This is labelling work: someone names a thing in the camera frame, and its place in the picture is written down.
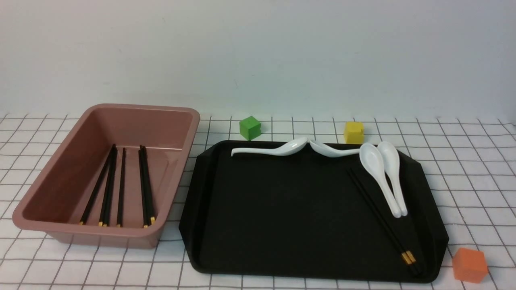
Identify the black chopstick tray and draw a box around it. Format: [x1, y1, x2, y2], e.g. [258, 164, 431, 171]
[98, 144, 118, 226]
[79, 144, 116, 225]
[350, 168, 424, 273]
[347, 168, 418, 276]

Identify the green cube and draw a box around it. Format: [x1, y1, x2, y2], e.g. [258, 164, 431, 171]
[239, 116, 261, 140]

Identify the white spoon far left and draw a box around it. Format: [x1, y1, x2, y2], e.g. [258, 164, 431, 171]
[231, 137, 308, 157]

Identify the white spoon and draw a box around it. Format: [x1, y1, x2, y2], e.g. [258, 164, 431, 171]
[377, 141, 408, 217]
[231, 137, 308, 157]
[359, 143, 402, 218]
[309, 140, 360, 158]

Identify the white spoon centre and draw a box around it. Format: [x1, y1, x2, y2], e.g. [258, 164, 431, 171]
[309, 140, 360, 158]

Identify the black plastic tray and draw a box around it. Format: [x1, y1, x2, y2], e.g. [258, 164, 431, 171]
[179, 140, 449, 283]

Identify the yellow cube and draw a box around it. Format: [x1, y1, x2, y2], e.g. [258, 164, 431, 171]
[343, 122, 364, 145]

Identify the white spoon front right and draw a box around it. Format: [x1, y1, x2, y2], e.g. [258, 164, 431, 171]
[359, 143, 402, 218]

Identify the black chopstick bin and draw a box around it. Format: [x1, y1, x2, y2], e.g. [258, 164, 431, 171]
[140, 145, 156, 226]
[117, 147, 127, 228]
[138, 150, 149, 228]

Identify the white spoon rear right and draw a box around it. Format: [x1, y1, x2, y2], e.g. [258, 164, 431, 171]
[377, 141, 408, 217]

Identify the black chopstick bin rightmost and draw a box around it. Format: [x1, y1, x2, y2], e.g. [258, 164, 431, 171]
[140, 145, 156, 226]

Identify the pink plastic bin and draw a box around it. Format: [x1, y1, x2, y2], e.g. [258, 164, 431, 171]
[12, 104, 200, 249]

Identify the black chopstick bin leftmost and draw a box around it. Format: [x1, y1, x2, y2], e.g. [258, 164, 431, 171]
[117, 147, 127, 228]

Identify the orange cube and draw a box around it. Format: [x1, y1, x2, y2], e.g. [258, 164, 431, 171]
[453, 247, 488, 284]

